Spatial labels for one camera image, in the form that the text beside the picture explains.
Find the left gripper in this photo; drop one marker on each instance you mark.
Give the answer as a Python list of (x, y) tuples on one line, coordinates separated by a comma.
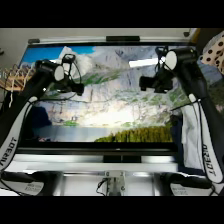
[(71, 88)]

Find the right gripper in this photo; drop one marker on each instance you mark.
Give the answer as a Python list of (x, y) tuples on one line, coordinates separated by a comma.
[(158, 83)]

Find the pale grey shirt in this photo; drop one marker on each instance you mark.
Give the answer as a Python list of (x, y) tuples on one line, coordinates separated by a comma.
[(192, 140)]

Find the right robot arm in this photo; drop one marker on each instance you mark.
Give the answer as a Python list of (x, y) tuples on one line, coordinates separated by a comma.
[(206, 116)]

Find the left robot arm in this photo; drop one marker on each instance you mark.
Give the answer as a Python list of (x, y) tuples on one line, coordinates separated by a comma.
[(20, 106)]

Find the cream black-spotted garment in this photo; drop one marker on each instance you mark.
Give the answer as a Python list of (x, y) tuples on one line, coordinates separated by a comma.
[(215, 50)]

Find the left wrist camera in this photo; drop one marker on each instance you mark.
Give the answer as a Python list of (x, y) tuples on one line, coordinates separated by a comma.
[(68, 59)]

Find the silver frame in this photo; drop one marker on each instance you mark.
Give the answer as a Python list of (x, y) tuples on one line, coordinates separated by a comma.
[(115, 166)]

